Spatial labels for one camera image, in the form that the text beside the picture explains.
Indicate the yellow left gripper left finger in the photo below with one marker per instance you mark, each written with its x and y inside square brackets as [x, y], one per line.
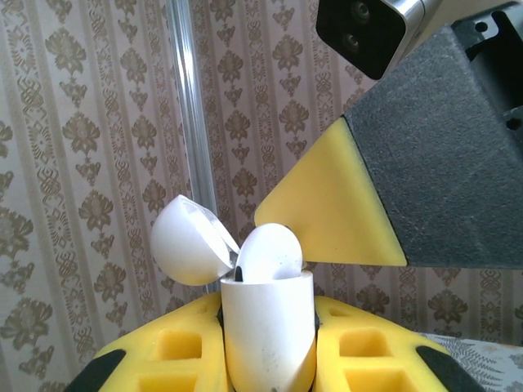
[180, 347]

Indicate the aluminium frame corner post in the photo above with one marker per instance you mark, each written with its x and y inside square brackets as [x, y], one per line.
[188, 102]

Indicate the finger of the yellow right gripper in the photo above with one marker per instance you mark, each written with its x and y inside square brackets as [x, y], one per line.
[335, 196]

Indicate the white earbud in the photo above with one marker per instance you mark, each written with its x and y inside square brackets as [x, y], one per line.
[269, 249]

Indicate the white earbud charging case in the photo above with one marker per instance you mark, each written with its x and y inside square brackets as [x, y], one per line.
[265, 326]

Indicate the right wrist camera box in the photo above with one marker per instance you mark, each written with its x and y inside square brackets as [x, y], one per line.
[359, 32]

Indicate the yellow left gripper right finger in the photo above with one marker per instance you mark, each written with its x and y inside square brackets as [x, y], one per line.
[359, 347]

